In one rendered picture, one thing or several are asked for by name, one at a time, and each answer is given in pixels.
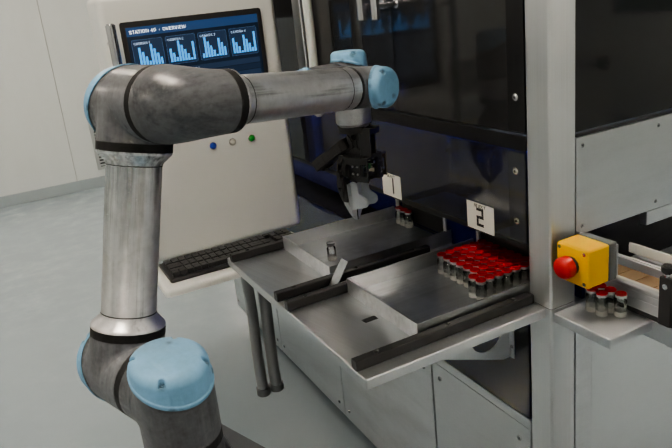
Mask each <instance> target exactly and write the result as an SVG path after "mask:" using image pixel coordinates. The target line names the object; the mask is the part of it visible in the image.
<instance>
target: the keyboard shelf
mask: <svg viewBox="0 0 672 448"><path fill-rule="evenodd" d="M240 277H241V276H240V275H239V274H238V273H237V272H236V271H234V270H233V269H232V268H231V267H229V268H225V269H222V270H218V271H215V272H211V273H208V274H204V275H200V276H197V277H193V278H190V279H186V280H183V281H179V282H176V283H171V282H170V281H169V279H168V278H167V277H166V276H165V274H164V273H163V272H162V270H161V269H160V268H159V267H158V286H159V288H160V289H161V291H162V292H163V293H164V295H165V296H166V297H167V298H171V297H175V296H178V295H182V294H185V293H189V292H192V291H195V290H199V289H202V288H206V287H209V286H213V285H216V284H220V283H223V282H226V281H230V280H233V279H237V278H240Z"/></svg>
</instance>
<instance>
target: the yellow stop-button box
mask: <svg viewBox="0 0 672 448"><path fill-rule="evenodd" d="M616 249H617V243H616V242H615V241H612V240H609V239H606V238H603V237H600V236H597V235H594V234H591V233H588V232H582V233H579V234H578V235H575V236H572V237H569V238H566V239H563V240H560V241H558V243H557V258H559V257H562V256H569V257H570V258H572V260H573V261H574V262H575V264H576V268H577V272H576V275H575V276H574V277H572V278H570V279H567V280H566V281H569V282H571V283H573V284H576V285H578V286H581V287H583V288H585V289H590V288H592V287H595V286H597V285H600V284H602V283H605V282H607V281H611V280H614V279H615V278H616Z"/></svg>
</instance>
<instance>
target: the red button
mask: <svg viewBox="0 0 672 448"><path fill-rule="evenodd" d="M553 269H554V272H555V274H556V275H557V276H558V277H559V278H561V279H564V280H567V279H570V278H572V277H574V276H575V275H576V272H577V268H576V264H575V262H574V261H573V260H572V258H570V257H569V256H562V257H559V258H557V259H556V260H555V262H554V264H553Z"/></svg>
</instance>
